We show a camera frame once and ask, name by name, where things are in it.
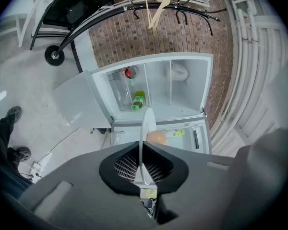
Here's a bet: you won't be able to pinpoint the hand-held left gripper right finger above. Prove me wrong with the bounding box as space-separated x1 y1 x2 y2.
144 141 238 230

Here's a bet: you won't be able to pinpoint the dark sauce bottle red cap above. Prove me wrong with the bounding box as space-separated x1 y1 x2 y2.
121 65 139 80

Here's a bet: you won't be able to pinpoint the black coat rack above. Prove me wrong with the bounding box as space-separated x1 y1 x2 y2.
30 0 228 67

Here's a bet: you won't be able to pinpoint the small yellow-green items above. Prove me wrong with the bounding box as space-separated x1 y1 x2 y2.
166 129 186 138

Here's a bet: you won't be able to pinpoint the wooden clothes hanger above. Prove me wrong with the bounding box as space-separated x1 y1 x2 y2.
138 0 171 30

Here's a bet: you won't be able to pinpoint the clear plastic bag of food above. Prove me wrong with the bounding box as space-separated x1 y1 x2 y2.
165 62 190 82

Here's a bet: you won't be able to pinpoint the person's black trouser leg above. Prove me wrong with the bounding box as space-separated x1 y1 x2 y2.
0 115 34 199

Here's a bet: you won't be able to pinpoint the white power strip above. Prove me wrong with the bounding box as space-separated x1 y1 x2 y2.
30 152 54 177

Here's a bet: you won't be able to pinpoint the white cable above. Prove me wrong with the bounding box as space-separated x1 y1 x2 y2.
38 126 82 164

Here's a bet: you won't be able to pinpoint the white table frame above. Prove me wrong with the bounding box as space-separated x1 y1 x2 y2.
0 0 52 49

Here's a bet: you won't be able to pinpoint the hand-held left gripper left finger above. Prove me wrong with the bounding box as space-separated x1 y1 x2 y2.
16 140 157 230

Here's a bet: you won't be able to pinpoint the green drink bottle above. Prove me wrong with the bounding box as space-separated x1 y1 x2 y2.
130 90 146 111

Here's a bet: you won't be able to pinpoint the white wall pipes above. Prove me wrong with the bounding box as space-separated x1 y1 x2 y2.
210 0 288 154

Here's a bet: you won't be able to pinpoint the brown egg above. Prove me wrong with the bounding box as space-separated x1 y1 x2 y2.
146 131 168 146

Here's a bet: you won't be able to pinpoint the black chair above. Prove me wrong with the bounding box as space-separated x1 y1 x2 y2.
42 0 120 29

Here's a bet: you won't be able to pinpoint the white small fridge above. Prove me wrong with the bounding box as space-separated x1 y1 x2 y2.
52 52 215 155

